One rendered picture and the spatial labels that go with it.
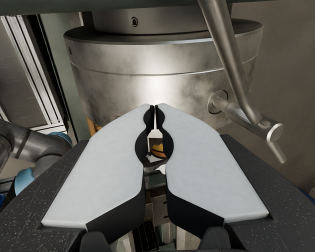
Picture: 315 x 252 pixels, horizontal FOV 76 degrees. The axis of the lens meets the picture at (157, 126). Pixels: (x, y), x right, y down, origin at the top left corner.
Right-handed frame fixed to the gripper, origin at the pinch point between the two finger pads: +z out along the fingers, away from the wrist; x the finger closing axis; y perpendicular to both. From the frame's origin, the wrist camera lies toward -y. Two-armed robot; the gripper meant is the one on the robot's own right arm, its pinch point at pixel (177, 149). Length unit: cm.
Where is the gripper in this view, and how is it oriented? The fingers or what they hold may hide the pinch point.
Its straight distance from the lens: 49.9
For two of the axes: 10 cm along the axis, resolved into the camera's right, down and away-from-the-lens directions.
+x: 2.7, 5.1, -8.2
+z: 9.6, -1.6, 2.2
